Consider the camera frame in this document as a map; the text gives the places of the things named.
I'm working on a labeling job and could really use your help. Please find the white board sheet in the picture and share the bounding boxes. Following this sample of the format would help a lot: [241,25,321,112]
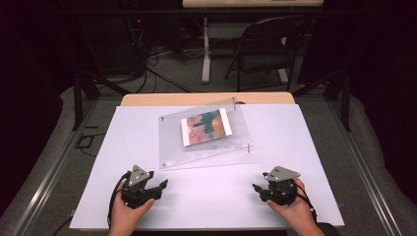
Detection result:
[69,103,345,231]

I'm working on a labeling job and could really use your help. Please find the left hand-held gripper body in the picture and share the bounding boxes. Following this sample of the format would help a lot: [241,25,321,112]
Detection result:
[120,164,164,209]

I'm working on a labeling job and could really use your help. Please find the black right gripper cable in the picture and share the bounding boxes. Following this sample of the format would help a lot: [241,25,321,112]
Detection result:
[294,182,319,224]

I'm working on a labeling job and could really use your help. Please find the clear acrylic photo frame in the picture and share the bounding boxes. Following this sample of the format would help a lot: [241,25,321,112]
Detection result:
[158,96,254,171]

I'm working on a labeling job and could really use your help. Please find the light desk top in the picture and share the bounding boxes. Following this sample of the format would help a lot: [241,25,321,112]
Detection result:
[182,0,325,9]

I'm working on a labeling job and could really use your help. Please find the person's left hand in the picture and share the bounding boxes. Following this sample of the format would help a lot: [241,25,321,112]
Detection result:
[109,181,155,232]

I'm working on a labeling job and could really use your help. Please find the white desk leg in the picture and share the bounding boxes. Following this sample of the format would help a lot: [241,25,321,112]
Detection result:
[201,18,211,85]

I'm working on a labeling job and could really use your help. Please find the black folding chair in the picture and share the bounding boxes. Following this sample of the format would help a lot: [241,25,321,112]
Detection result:
[224,15,313,93]

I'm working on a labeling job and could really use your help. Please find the black horizontal bar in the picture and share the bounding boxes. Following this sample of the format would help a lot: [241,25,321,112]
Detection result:
[58,8,362,16]

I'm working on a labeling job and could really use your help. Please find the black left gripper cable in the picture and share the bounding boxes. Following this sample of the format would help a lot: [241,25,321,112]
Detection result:
[106,171,132,229]

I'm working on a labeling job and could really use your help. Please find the person's right hand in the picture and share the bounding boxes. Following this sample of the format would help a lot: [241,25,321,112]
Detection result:
[266,177,318,231]

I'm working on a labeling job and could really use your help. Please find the aluminium rail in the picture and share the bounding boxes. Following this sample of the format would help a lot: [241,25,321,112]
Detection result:
[328,97,405,236]
[11,97,99,236]

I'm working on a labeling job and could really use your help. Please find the dark computer case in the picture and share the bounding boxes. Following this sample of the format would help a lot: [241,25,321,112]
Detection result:
[80,15,147,76]

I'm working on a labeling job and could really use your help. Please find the painting print photo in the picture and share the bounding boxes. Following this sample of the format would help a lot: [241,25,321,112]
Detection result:
[180,108,233,148]

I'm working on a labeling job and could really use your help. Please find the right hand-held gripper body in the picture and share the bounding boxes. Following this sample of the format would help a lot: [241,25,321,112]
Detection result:
[262,165,302,207]

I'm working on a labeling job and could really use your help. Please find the black metal stand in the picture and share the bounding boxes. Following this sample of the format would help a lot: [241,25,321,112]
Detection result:
[72,69,131,132]
[292,66,352,133]

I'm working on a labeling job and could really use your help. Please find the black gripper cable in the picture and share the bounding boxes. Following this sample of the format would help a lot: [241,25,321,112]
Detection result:
[294,182,319,224]
[106,171,132,229]

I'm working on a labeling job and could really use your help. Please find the black floor cables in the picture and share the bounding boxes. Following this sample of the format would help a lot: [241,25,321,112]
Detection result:
[129,43,198,94]

